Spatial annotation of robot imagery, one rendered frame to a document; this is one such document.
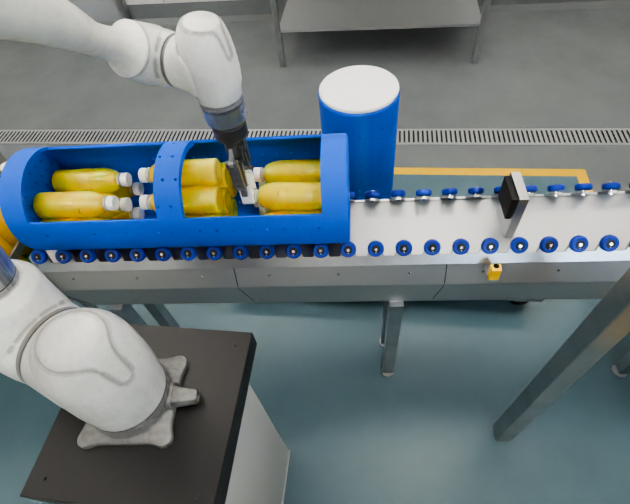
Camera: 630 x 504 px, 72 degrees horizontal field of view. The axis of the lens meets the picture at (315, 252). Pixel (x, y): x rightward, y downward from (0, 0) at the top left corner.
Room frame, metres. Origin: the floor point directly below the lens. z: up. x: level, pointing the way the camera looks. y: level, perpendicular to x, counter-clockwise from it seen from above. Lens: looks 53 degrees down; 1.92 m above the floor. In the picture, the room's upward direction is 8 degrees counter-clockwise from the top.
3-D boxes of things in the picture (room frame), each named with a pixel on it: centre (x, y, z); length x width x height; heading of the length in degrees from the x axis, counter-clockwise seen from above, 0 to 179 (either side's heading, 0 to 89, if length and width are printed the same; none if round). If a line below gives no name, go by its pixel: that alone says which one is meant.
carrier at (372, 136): (1.35, -0.23, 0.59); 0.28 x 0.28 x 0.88
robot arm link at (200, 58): (0.81, 0.15, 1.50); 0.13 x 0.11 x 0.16; 58
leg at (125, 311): (0.87, 0.72, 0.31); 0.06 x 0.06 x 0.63; 81
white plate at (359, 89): (1.35, -0.23, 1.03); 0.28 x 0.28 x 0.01
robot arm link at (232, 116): (0.80, 0.14, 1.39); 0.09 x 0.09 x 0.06
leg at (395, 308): (0.72, -0.25, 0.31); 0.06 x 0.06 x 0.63; 81
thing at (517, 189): (0.75, -0.54, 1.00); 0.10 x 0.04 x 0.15; 171
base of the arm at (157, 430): (0.33, 0.38, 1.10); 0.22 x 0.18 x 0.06; 83
